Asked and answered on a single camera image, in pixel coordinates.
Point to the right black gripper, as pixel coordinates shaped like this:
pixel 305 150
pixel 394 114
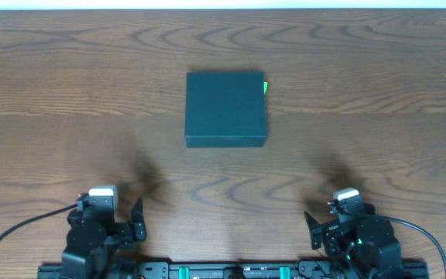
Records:
pixel 321 232

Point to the dark green box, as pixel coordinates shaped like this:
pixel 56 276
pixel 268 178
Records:
pixel 225 110

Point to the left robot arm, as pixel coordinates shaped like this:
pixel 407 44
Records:
pixel 95 238

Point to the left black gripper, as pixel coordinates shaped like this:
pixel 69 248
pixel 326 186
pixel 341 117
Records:
pixel 131 231

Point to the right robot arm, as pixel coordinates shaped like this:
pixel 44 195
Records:
pixel 358 246

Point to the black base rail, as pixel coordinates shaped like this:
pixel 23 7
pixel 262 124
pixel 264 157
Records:
pixel 299 270

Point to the green Haribo gummy bag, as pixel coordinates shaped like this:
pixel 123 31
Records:
pixel 265 87

